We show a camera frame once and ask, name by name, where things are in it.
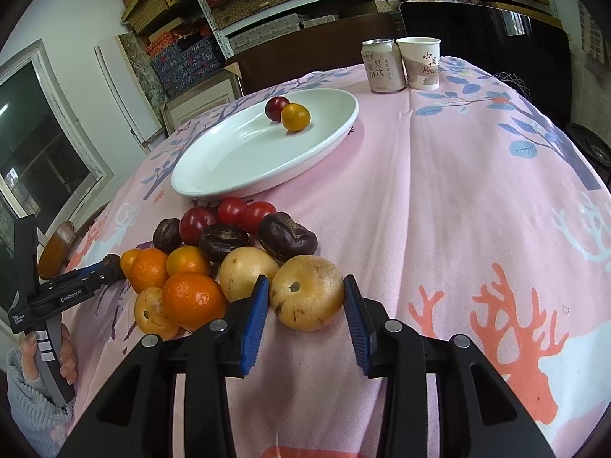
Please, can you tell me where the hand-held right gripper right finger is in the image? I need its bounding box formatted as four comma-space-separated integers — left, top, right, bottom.
343, 274, 557, 458

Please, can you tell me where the large dark brown water chestnut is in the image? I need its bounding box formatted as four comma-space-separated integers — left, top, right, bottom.
258, 212, 318, 262

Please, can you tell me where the dark red plum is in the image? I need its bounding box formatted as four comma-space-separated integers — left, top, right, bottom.
179, 206, 219, 246
265, 96, 291, 122

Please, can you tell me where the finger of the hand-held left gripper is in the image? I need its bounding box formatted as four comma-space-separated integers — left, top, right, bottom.
71, 254, 126, 281
81, 274, 127, 297

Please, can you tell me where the white oval plate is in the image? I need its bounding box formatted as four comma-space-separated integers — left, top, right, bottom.
171, 88, 360, 200

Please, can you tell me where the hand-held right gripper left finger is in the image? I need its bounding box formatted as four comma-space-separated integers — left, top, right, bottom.
57, 274, 271, 458

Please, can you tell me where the person's left hand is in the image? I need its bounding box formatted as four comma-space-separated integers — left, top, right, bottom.
19, 327, 79, 392

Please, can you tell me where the white foam fruit net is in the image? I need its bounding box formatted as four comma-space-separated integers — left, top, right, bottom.
496, 71, 532, 101

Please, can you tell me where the red cherry tomato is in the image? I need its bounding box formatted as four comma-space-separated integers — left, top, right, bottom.
217, 197, 248, 227
240, 201, 278, 235

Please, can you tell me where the yellow-brown round fruit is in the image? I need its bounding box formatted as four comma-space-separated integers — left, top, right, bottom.
220, 247, 280, 302
270, 255, 345, 331
134, 287, 181, 337

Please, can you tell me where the window with white frame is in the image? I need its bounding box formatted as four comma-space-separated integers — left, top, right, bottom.
0, 48, 115, 249

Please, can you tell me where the stack of blue patterned boxes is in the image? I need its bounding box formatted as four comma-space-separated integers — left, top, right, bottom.
143, 33, 227, 98

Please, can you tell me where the dark brown wooden chair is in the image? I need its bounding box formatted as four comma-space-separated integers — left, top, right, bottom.
224, 12, 399, 96

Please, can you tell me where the white paper cup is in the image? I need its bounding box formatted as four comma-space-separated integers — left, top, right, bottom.
396, 37, 441, 91

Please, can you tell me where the beige drink can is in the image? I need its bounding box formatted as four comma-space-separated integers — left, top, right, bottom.
361, 38, 407, 94

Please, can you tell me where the orange-brown wooden chair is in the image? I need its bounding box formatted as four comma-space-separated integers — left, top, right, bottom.
37, 222, 74, 280

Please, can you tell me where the orange mandarin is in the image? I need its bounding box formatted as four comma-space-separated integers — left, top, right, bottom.
130, 248, 169, 294
162, 272, 228, 332

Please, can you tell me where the black round object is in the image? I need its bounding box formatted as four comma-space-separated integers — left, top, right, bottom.
566, 121, 611, 168

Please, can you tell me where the pink printed tablecloth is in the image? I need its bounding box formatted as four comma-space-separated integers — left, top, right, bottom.
57, 55, 611, 458

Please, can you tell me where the white metal shelf rack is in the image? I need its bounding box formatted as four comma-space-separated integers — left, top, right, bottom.
179, 0, 561, 60

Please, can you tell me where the checked curtain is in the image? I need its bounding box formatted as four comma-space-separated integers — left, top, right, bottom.
573, 0, 603, 58

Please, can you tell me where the small dark brown water chestnut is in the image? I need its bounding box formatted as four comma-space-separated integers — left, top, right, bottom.
153, 218, 183, 253

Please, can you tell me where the white leaning board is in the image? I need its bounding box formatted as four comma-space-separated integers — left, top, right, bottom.
94, 33, 165, 144

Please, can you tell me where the pale wooden picture frame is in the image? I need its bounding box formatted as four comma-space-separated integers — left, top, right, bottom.
162, 74, 244, 137

